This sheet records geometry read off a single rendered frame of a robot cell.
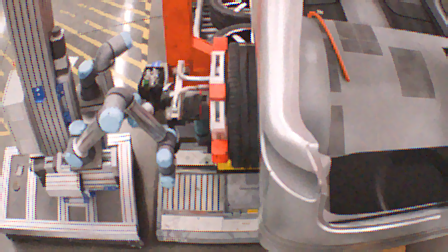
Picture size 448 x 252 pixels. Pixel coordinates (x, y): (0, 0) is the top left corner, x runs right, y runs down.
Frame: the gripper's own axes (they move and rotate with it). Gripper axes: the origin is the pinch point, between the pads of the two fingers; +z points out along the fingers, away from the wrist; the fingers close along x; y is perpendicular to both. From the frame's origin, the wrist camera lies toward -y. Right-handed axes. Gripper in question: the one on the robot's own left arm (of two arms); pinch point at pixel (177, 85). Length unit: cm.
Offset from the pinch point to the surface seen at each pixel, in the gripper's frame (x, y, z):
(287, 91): 102, -84, -29
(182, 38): -19.3, -12.5, 20.7
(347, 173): 113, -9, 12
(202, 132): 15.2, 27.6, 2.2
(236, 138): 57, -11, -12
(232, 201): 44, 60, -4
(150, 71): -50, 28, 15
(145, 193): -12, 83, -31
